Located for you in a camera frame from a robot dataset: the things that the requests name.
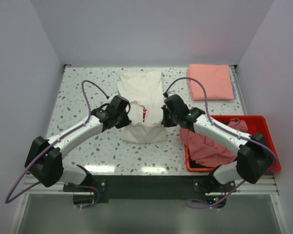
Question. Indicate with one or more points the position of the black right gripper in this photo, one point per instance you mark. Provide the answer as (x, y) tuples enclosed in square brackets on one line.
[(165, 122)]

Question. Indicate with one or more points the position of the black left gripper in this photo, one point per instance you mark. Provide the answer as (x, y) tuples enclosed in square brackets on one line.
[(125, 123)]

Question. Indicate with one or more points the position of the white printed t shirt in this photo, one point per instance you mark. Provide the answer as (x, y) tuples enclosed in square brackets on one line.
[(144, 91)]

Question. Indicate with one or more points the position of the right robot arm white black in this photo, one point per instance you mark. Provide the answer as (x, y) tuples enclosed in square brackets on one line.
[(253, 157)]

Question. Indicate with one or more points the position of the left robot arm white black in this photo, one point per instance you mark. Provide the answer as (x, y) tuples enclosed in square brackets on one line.
[(45, 157)]

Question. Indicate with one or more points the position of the folded salmon pink t shirt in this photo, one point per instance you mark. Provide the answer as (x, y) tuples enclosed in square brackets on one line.
[(215, 79)]

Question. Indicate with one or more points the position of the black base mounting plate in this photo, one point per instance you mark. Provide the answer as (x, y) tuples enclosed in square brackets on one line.
[(105, 188)]

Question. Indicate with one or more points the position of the red plastic bin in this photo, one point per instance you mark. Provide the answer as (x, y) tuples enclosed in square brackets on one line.
[(247, 124)]

